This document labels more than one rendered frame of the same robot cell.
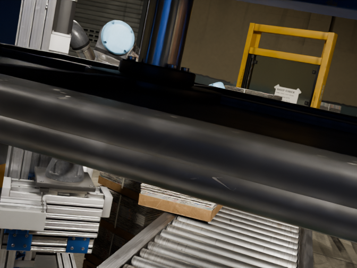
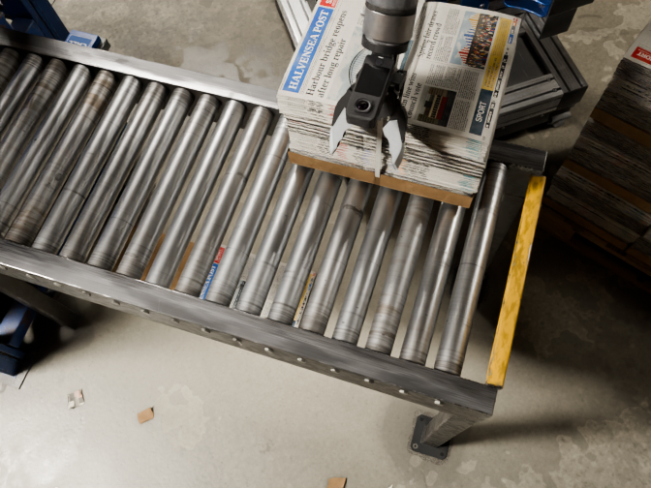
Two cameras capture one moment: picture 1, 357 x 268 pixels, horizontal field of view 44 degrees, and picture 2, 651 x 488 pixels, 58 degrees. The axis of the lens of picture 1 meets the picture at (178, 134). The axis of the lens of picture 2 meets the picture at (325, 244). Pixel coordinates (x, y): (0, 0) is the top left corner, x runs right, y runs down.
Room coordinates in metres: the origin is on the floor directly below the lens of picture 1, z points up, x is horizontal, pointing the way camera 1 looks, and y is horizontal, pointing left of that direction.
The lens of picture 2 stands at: (1.75, -0.80, 1.86)
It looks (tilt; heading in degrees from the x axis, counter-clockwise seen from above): 67 degrees down; 102
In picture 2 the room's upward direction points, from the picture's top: 9 degrees counter-clockwise
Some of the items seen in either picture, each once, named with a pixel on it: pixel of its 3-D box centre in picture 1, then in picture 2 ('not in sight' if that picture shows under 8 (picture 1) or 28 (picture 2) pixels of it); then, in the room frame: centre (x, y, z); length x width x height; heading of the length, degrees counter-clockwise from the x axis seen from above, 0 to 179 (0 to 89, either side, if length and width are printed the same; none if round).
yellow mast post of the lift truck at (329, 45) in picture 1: (304, 141); not in sight; (3.63, -1.01, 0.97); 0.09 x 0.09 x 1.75; 56
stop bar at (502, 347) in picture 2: not in sight; (517, 274); (2.02, -0.41, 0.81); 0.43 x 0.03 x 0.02; 75
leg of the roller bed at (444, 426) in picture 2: not in sight; (446, 424); (1.94, -0.63, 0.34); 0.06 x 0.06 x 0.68; 75
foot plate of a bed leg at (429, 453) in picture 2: not in sight; (431, 437); (1.94, -0.64, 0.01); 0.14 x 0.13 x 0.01; 75
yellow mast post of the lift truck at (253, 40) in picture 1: (234, 122); not in sight; (4.00, -0.47, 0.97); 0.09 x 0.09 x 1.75; 56
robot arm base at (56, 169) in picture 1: (66, 164); not in sight; (1.75, 0.41, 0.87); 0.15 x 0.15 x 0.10
